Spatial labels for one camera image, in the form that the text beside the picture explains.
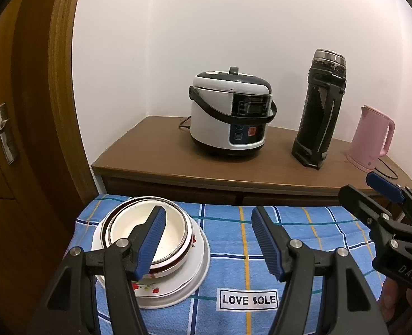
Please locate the black thermos flask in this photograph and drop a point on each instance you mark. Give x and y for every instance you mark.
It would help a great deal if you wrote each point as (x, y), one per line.
(317, 129)

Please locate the wooden door frame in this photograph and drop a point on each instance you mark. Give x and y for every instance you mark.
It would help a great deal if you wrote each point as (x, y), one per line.
(66, 111)

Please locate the white rice cooker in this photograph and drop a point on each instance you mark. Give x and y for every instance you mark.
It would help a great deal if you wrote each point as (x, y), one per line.
(213, 118)

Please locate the dark rimmed bowl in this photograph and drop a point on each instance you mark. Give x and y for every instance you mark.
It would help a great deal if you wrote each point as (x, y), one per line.
(171, 267)

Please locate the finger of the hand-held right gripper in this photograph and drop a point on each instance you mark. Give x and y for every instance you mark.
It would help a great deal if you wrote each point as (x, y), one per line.
(359, 202)
(383, 185)

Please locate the person's right hand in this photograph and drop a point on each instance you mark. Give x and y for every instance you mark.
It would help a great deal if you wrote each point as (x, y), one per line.
(394, 300)

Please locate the wooden door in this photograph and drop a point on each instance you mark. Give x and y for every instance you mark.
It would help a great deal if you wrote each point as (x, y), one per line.
(17, 216)

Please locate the pink electric kettle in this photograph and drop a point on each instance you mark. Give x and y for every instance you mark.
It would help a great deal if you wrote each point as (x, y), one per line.
(366, 139)

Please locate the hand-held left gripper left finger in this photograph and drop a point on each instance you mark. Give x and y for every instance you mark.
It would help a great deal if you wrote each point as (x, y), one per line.
(150, 244)

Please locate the brown wooden cabinet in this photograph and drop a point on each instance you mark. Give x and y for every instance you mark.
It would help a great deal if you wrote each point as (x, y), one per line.
(150, 153)

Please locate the steel rimmed bowl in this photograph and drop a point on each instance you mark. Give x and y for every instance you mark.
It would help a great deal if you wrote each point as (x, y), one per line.
(171, 223)

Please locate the blue plaid cloth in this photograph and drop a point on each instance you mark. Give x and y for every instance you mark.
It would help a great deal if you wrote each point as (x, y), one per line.
(226, 237)

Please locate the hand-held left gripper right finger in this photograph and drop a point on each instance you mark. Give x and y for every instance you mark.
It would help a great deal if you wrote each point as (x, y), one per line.
(267, 247)

